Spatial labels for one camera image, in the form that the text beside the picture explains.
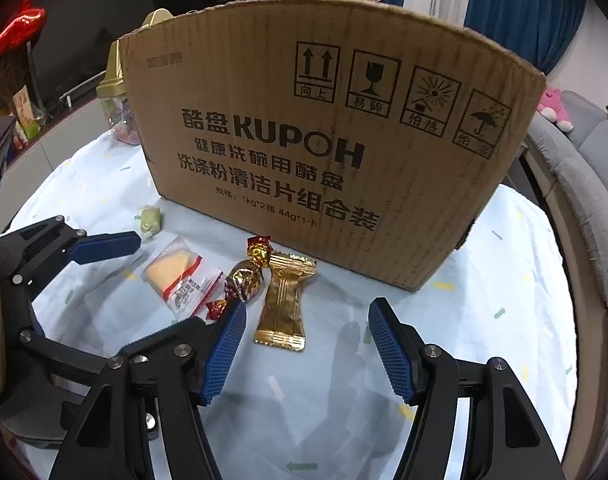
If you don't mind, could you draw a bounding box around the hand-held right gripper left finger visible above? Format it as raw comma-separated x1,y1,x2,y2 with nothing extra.
49,301,248,480

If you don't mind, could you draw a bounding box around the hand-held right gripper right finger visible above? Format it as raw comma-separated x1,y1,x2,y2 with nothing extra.
368,297,567,480

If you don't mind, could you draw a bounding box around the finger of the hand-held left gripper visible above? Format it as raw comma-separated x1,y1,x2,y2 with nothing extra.
0,215,143,287
13,284,221,387

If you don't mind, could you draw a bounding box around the small green candy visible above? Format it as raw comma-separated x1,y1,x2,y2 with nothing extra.
135,205,163,237

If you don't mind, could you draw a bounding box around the clear cracker packet red label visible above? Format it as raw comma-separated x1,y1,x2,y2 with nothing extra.
141,236,223,323

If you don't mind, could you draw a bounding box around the gold striped snack packet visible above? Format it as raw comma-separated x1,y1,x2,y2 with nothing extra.
254,252,317,354

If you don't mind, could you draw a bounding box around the brown gold candy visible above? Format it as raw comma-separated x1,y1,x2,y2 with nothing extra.
206,259,265,322

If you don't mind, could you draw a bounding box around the gold red candy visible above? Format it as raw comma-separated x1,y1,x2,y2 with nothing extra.
244,234,275,267

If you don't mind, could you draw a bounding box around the brown cardboard box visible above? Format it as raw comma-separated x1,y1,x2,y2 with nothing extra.
119,0,548,293

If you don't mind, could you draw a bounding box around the green printed carton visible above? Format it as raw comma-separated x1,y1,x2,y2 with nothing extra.
11,87,48,149

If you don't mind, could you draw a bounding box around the grey television cabinet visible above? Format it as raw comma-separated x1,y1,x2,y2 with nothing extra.
6,97,116,201

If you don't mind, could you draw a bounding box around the red foil balloon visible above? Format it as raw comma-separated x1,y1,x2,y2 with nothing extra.
0,7,48,57

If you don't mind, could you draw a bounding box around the clear jar with gold lid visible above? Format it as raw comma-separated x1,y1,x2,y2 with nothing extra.
96,9,171,147

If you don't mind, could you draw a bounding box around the black flat television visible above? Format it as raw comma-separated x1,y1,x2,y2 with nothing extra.
29,0,309,111

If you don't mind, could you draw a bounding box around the grey sectional sofa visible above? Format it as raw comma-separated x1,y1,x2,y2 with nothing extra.
526,90,608,313

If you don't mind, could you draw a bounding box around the pink plush toy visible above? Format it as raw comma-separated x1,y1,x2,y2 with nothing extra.
536,86,575,134

